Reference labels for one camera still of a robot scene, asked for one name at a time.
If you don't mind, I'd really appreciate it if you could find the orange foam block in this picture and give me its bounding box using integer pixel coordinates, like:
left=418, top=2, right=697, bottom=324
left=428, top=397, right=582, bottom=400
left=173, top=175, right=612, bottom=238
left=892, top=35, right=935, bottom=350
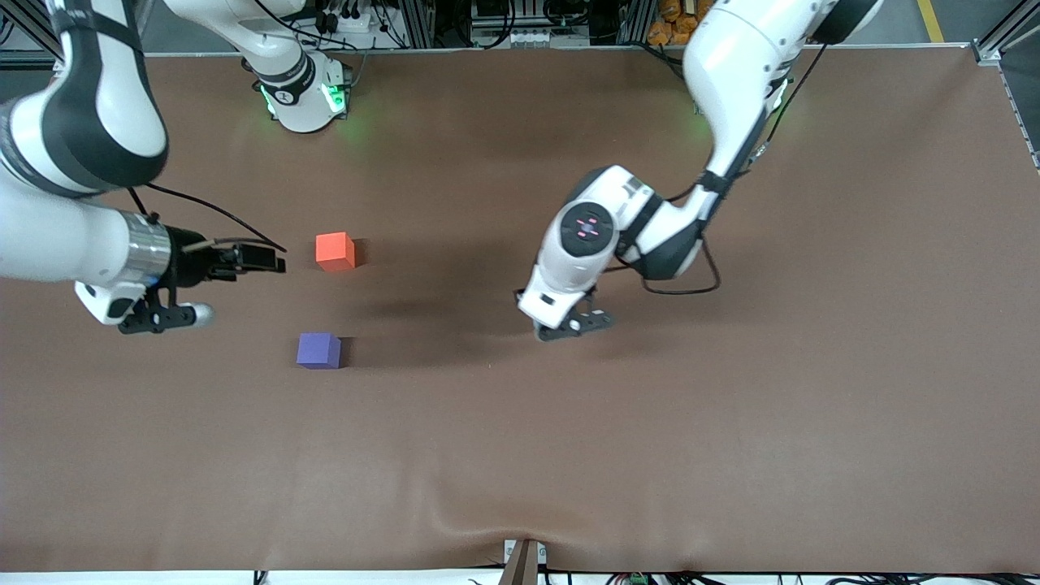
left=315, top=232, right=357, bottom=272

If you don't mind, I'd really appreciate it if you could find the purple foam block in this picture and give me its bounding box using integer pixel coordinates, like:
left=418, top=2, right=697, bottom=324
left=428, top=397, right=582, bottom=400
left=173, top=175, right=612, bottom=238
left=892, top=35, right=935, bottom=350
left=296, top=332, right=343, bottom=371

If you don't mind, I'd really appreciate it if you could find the power strip with black plugs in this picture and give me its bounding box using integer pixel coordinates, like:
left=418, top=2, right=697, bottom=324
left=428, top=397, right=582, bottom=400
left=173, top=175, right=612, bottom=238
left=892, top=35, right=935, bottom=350
left=313, top=0, right=387, bottom=35

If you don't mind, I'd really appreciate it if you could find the aluminium profile column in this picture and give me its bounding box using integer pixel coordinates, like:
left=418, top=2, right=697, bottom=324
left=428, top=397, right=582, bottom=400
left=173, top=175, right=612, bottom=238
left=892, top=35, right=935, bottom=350
left=398, top=0, right=436, bottom=50

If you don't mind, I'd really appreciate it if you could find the white power strip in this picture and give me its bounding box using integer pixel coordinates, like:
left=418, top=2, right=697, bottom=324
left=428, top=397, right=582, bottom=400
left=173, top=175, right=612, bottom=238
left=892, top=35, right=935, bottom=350
left=479, top=28, right=561, bottom=50

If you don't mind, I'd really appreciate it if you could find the orange packets pile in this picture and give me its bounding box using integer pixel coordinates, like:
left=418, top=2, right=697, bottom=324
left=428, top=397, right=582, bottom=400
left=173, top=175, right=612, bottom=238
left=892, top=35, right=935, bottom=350
left=648, top=0, right=708, bottom=46

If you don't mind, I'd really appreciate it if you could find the brown table cover mat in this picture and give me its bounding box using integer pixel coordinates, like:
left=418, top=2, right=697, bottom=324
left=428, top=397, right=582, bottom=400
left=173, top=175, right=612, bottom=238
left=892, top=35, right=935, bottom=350
left=0, top=45, right=1040, bottom=574

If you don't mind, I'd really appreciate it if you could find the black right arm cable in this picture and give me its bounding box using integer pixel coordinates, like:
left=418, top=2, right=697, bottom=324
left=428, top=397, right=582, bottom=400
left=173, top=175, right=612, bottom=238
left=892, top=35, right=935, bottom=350
left=128, top=183, right=287, bottom=253

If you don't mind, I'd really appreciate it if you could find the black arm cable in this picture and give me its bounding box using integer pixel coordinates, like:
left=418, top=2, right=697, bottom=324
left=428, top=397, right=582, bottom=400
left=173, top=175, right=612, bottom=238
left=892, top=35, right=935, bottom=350
left=622, top=45, right=828, bottom=296
left=128, top=183, right=287, bottom=253

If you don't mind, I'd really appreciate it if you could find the aluminium frame rail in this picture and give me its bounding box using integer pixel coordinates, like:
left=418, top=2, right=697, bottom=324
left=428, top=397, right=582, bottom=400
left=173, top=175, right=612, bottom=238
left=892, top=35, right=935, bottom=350
left=0, top=0, right=66, bottom=72
left=973, top=16, right=1040, bottom=171

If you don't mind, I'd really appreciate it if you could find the brown post with grey bracket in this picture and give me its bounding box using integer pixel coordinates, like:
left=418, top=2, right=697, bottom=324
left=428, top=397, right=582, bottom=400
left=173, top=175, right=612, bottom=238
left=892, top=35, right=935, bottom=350
left=502, top=538, right=547, bottom=585

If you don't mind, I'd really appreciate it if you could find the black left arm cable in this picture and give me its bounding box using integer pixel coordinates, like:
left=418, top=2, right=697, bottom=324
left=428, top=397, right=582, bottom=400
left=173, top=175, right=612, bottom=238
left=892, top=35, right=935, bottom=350
left=622, top=45, right=828, bottom=296

